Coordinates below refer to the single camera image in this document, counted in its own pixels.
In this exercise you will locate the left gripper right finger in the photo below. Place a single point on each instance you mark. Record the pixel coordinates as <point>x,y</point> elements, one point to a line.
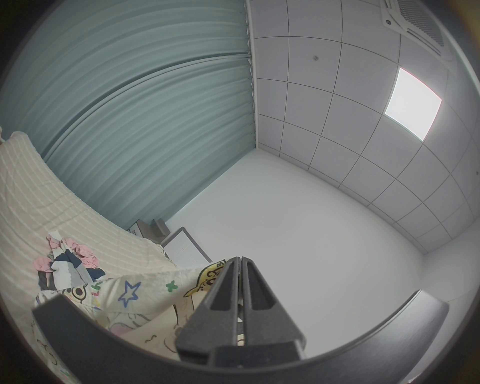
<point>270,326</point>

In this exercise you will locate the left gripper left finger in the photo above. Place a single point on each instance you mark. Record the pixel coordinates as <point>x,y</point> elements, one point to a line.
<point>204,333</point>

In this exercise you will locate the white printed pyjama top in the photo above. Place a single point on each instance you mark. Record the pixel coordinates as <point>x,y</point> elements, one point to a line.
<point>150,296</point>

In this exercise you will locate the pile of clothes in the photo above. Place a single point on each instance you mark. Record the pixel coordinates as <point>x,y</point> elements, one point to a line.
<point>69,264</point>

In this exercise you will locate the bed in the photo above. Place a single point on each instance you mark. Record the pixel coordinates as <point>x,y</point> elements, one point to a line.
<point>56,210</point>

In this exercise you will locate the grey bedside table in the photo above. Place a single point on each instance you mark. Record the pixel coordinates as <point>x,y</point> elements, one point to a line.
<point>148,230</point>

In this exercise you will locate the square ceiling light panel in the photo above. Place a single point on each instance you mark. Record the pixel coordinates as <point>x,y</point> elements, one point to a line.
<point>412,105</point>

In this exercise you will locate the ceiling air conditioner vent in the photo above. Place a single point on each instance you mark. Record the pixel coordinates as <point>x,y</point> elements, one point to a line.
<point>416,22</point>

